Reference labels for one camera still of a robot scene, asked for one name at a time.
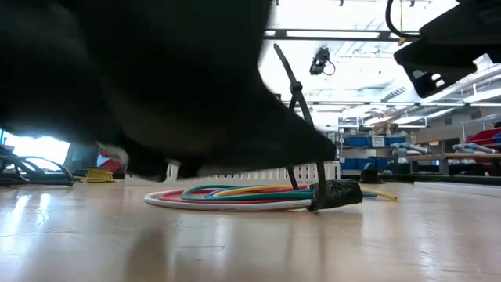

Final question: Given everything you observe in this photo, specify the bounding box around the white slotted cable raceway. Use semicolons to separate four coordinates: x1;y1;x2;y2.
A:
124;161;342;187

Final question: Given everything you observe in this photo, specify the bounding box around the wooden workbench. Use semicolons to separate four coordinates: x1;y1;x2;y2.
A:
406;151;501;175

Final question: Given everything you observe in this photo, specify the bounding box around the black aluminium frame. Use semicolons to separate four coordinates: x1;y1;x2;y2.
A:
340;173;501;186

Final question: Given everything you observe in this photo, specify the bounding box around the red storage bin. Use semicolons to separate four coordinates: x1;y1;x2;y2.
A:
465;127;501;146

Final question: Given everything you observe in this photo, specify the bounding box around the black overhead camera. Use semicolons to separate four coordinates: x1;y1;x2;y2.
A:
308;46;337;77

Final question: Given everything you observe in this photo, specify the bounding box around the bundle of coloured wires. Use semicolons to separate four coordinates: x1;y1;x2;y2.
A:
181;184;315;202

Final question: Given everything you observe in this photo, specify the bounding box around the grey foam roll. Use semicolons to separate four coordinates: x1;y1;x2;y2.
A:
452;142;491;154
390;141;431;157

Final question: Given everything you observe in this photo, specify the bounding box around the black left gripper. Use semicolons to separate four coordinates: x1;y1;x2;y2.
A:
117;0;337;182

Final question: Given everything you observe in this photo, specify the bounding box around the yellow wire spool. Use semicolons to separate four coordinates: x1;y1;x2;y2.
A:
79;167;116;184

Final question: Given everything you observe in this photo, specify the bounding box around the coloured wire bundle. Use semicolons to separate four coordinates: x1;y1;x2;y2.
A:
157;186;315;205
212;184;398;202

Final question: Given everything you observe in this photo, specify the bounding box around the black looped cable bundle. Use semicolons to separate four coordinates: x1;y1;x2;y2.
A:
0;143;77;187

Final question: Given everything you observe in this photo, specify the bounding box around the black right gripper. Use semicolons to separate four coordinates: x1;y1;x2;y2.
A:
393;0;501;99

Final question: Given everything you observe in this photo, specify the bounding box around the black zip tie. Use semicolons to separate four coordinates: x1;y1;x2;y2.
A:
272;42;328;212

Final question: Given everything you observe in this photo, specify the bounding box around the red zigzag panel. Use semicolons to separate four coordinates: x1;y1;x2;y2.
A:
96;154;123;174

